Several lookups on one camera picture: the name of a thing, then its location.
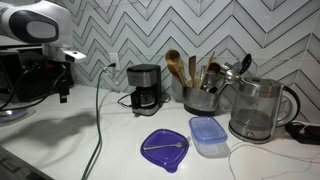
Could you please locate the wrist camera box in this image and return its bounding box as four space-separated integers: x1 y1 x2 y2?
63 49 87 64

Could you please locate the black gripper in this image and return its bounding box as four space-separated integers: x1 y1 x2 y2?
45 60 73 104

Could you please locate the slotted wooden spatula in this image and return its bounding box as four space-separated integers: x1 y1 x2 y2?
199 50 217 90

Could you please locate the metal fork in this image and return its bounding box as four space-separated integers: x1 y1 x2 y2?
143 135 192 152

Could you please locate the blue glass plate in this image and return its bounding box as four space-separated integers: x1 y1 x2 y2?
0 106 36 125

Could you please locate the black power adapter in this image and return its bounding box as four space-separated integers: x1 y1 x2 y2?
284 121 320 146

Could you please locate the small wooden spoon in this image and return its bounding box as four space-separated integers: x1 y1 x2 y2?
166 63 186 88

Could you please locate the white wall outlet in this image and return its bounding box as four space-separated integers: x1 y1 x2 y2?
108 52 121 72

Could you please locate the purple plastic lid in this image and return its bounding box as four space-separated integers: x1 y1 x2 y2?
140 128 190 174

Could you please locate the shiny metal ladle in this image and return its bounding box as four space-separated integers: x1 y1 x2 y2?
215 68 242 96

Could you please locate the green cable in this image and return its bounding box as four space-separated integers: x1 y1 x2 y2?
80 62 117 180

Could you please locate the glass steel electric kettle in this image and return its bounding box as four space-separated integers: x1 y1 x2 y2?
228 76 301 145

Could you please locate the black perforated spoon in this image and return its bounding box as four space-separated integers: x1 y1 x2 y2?
237 53 253 76

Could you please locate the clear container blue lid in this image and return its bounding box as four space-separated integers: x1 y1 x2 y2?
188 115 230 158

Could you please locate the silver utensil bucket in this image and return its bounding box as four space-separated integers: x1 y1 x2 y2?
181 83 221 117

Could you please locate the metal perforated spoon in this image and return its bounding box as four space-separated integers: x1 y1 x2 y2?
221 61 235 73

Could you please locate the black microwave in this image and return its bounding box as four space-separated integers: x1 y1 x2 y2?
0 49 75 104

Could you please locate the black silver coffee maker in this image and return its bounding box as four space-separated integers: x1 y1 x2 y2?
126 63 164 118

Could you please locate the dark copper ladle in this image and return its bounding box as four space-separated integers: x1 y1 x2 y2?
207 62 223 76

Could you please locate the large round wooden spoon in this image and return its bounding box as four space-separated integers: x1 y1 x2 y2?
164 49 188 88

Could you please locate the dark stove edge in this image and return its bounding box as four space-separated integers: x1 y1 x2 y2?
0 145 55 180

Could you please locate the thin white cable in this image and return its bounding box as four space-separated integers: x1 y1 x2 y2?
227 141 320 180

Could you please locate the plain wooden spatula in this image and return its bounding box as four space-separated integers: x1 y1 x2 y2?
188 54 198 89

